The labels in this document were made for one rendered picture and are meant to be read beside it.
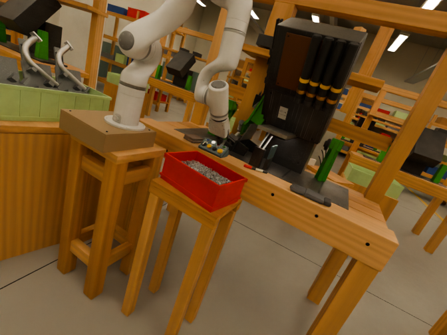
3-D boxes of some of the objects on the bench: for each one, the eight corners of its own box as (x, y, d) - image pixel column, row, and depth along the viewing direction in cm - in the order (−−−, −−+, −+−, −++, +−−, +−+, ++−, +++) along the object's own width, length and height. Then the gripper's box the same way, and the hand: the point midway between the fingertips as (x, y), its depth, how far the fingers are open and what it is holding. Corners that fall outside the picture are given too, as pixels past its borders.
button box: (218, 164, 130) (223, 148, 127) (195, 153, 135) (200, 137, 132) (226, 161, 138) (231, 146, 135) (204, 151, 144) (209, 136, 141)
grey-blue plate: (265, 171, 133) (274, 147, 129) (261, 169, 134) (271, 145, 129) (269, 168, 142) (279, 145, 137) (266, 166, 142) (275, 144, 138)
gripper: (237, 115, 111) (236, 144, 125) (210, 104, 116) (212, 133, 130) (228, 124, 107) (228, 153, 121) (201, 113, 112) (203, 141, 126)
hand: (219, 140), depth 124 cm, fingers closed
